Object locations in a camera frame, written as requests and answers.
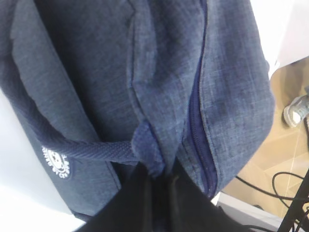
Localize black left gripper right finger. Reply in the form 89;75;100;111
169;164;268;232

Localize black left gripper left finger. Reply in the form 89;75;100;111
77;164;169;232

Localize dark blue lunch bag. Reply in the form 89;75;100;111
0;0;274;221

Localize black chair base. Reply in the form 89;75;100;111
278;172;309;232

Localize grey sneaker shoe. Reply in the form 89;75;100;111
283;95;309;128

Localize black floor cables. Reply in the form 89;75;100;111
235;171;309;232

